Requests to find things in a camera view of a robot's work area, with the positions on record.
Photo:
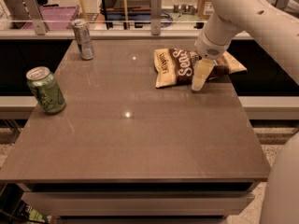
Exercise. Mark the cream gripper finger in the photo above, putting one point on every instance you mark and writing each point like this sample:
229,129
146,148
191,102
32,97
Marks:
202,70

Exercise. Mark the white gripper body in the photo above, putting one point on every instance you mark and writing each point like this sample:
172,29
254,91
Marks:
207,49

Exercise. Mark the brown chip bag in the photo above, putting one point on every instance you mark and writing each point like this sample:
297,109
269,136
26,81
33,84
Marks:
176,66

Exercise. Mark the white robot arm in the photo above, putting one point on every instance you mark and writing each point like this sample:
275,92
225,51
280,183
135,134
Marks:
277,33

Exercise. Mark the silver slim can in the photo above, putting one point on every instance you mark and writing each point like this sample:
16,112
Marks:
84,41

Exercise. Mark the green soda can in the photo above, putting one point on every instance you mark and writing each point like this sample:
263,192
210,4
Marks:
45,89

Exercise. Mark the cardboard box with label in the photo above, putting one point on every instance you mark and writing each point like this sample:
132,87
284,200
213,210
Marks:
204,9

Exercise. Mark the purple plastic crate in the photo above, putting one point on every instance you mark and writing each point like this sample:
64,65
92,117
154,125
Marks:
58,18

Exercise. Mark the grey table drawer unit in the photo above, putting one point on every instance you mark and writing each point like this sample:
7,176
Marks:
58,201

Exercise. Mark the green package under table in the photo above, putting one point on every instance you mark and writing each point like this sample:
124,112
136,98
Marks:
27,213

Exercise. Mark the middle metal railing bracket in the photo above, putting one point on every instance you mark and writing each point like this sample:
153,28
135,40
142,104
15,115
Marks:
155,16

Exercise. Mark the left metal railing bracket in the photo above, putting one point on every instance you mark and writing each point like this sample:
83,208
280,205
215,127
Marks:
34,13

